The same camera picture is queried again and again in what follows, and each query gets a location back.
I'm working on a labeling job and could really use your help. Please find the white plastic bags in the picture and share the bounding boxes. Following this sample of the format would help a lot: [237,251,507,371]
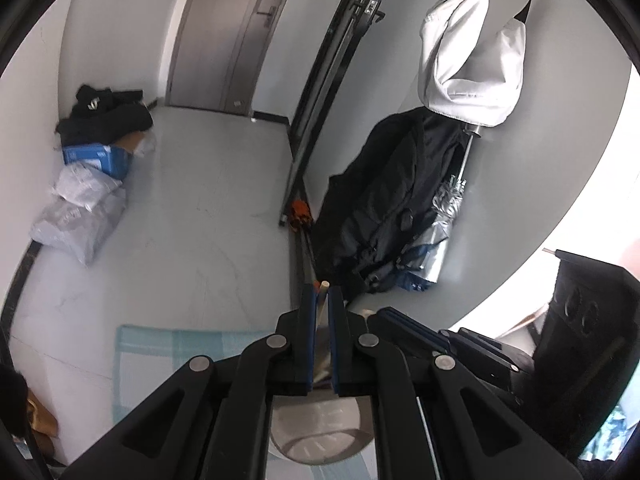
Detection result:
[29,162,127,266]

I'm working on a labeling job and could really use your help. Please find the wooden chopstick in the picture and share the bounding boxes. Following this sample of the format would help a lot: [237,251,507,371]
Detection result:
[317,281,330,327]

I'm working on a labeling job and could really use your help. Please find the white grey utensil holder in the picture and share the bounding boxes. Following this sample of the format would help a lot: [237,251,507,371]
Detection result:
[269,389,374,466]

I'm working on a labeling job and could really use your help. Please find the black sliding door frame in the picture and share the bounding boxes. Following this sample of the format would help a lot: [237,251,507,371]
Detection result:
[278,0,402,306]

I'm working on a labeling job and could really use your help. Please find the blue box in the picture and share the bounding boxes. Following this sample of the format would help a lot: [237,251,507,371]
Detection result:
[62,143,131,180]

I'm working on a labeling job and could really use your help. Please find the black clothes pile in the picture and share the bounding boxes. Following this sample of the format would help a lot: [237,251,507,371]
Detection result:
[55,84,153,148]

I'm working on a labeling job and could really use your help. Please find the grey door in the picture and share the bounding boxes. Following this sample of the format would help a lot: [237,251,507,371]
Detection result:
[166,0,286,116]

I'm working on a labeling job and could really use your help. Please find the white bag hanging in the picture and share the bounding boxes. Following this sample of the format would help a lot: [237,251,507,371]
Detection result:
[418,0,532,128]

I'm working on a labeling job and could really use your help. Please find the black jacket hanging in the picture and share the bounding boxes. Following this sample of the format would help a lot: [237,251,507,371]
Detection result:
[310,107,465,301]

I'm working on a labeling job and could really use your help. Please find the orange object on floor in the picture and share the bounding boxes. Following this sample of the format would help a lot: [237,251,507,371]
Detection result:
[285,200,314,229]

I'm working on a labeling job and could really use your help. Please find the silver blue folded umbrella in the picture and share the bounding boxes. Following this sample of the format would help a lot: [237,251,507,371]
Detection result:
[396,124,483,292]

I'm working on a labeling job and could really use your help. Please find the teal checked tablecloth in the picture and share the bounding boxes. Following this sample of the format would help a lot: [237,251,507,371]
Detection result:
[113,325,378,479]

